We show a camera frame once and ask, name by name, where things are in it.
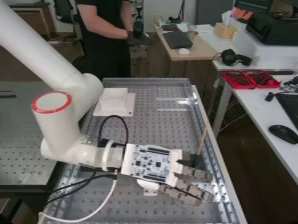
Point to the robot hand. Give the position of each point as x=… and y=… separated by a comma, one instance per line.
x=148, y=163

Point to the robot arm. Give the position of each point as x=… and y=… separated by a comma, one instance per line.
x=54, y=70

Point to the thin stick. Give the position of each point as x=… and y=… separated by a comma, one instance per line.
x=205, y=135

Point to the clear box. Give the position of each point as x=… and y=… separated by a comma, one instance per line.
x=208, y=133

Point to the small white box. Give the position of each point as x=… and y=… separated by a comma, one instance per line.
x=115, y=101

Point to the white desk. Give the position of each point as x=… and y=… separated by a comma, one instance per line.
x=271, y=55
x=261, y=110

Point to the black mouse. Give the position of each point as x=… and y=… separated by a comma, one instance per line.
x=284, y=134

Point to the red tray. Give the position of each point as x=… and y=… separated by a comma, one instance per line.
x=239, y=80
x=267, y=78

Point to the small black item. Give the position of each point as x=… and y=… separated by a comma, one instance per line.
x=269, y=96

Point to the white mouse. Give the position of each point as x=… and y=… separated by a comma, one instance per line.
x=184, y=51

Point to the wooden desk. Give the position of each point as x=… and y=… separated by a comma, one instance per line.
x=198, y=51

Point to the black keyboard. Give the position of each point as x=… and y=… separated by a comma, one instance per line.
x=179, y=40
x=291, y=108

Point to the black headphones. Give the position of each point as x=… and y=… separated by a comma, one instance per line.
x=231, y=57

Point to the person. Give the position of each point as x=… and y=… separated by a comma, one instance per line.
x=104, y=43

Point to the small wooden box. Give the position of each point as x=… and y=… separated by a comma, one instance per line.
x=224, y=31

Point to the black printer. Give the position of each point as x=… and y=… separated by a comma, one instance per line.
x=275, y=28

